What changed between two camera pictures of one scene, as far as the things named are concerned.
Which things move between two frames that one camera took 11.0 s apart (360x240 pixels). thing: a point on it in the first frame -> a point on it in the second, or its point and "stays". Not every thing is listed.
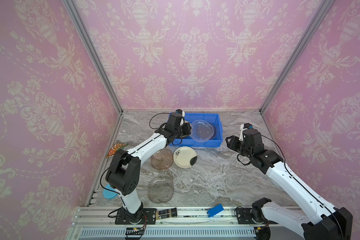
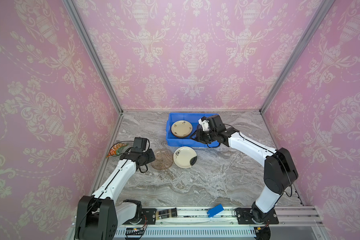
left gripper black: x=187 y=128 -> x=152 y=156
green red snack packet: x=116 y=146 stays
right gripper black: x=237 y=143 -> x=202 y=135
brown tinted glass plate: x=162 y=159 stays
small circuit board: x=134 y=231 stays
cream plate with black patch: x=185 y=157 stays
